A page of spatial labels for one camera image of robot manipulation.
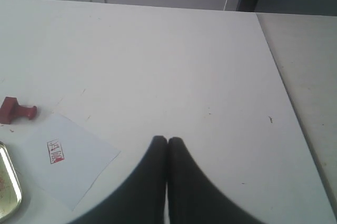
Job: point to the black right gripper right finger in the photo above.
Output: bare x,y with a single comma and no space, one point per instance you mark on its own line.
192,197

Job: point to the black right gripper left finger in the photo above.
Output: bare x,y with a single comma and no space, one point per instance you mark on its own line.
141,197

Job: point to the white paper sheet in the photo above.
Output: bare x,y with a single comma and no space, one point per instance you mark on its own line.
63,159

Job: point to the gold tin lid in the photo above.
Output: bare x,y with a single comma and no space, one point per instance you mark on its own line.
11,192

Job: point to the red stamp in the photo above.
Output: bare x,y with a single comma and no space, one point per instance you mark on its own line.
11,110

